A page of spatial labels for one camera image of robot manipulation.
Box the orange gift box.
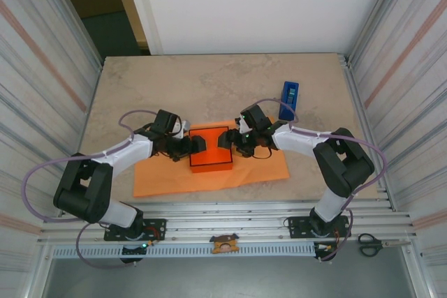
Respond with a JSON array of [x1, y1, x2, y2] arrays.
[[188, 126, 234, 174]]

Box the orange wrapping paper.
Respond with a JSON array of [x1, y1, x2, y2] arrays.
[[132, 116, 290, 198]]

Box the blue tape dispenser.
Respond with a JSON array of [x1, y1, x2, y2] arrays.
[[278, 80, 300, 121]]

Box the black controller board green light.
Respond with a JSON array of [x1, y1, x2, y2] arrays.
[[120, 241, 149, 264]]

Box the thin black cable loop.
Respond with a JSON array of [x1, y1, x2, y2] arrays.
[[253, 144, 280, 160]]

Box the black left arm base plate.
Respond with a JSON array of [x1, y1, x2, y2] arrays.
[[103, 218, 167, 242]]

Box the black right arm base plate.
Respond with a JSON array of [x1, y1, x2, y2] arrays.
[[288, 214, 351, 240]]

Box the grey slotted cable duct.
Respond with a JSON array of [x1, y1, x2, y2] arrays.
[[51, 244, 317, 259]]

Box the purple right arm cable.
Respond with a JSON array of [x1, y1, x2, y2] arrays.
[[254, 98, 388, 262]]

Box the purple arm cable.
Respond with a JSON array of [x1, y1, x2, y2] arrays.
[[254, 98, 388, 262], [22, 109, 161, 269]]

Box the black controller board orange wires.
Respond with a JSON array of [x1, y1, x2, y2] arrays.
[[313, 241, 339, 262]]

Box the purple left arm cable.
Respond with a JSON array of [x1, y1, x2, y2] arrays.
[[22, 109, 161, 269]]

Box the black handled scissors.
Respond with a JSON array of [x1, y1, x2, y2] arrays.
[[357, 232, 413, 257]]

